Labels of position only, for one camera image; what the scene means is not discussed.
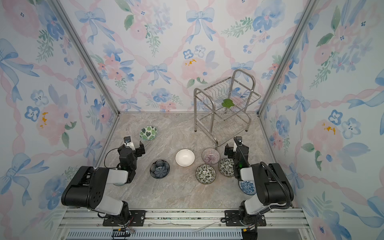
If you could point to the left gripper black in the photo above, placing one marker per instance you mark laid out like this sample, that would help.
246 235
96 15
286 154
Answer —
140 149

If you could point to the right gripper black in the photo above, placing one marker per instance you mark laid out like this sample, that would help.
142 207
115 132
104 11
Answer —
228 151

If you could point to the stainless steel dish rack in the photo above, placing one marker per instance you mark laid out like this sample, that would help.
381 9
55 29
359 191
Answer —
218 123

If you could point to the white bowl orange outside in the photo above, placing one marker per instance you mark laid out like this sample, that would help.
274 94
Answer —
185 158

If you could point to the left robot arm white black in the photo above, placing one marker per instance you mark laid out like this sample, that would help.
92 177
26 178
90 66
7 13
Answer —
87 187

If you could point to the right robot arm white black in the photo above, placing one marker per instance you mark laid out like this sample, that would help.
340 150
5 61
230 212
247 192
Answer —
272 188

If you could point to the green leaf-shaped dish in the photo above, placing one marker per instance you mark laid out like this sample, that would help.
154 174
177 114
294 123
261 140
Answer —
228 103

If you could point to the black white floral bowl right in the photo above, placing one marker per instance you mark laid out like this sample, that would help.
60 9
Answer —
226 167

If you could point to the black white floral bowl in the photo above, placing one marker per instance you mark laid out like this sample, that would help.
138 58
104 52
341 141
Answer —
205 174
226 167

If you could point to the green leaf pattern bowl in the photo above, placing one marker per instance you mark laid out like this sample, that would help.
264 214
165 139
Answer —
148 133

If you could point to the dark blue flower bowl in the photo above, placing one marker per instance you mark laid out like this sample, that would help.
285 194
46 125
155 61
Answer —
159 169

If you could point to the black white floral bowl front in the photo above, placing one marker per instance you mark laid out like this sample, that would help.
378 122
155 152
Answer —
205 174

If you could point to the blue white patterned plate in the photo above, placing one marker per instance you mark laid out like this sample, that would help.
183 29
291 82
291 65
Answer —
247 187

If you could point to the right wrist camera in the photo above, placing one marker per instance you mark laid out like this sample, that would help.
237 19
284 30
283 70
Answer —
238 141

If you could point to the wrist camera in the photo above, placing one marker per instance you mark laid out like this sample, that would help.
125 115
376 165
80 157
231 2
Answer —
238 141
128 143

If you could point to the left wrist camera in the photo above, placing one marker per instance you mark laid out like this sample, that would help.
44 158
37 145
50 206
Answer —
128 143

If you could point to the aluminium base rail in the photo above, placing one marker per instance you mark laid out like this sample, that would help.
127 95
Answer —
185 224

